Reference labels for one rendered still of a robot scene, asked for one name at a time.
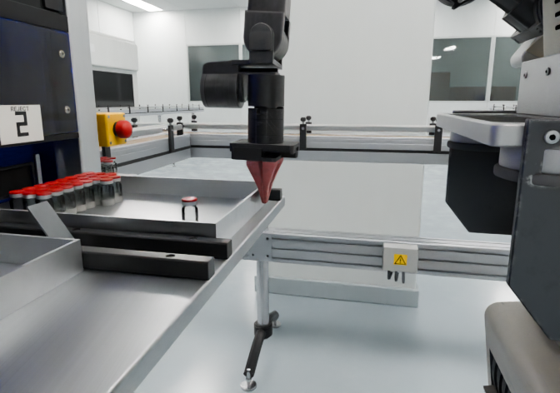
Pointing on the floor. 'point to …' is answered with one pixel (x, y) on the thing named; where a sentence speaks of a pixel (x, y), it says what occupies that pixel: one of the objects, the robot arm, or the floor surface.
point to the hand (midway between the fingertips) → (265, 197)
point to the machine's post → (82, 84)
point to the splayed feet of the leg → (257, 350)
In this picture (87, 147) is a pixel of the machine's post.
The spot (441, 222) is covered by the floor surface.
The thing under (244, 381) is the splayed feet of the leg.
